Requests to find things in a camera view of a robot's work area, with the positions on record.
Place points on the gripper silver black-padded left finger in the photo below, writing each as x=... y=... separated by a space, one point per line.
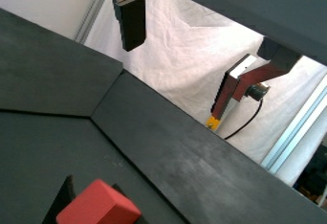
x=129 y=12

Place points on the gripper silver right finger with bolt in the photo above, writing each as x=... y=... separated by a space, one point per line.
x=249 y=71

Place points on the red rectangular block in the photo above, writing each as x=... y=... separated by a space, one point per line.
x=100 y=205

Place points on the white cloth backdrop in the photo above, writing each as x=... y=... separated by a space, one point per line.
x=192 y=45

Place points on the yellow clamp piece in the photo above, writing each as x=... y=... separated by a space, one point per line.
x=212 y=123

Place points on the aluminium frame profile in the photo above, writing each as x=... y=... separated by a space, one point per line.
x=297 y=128

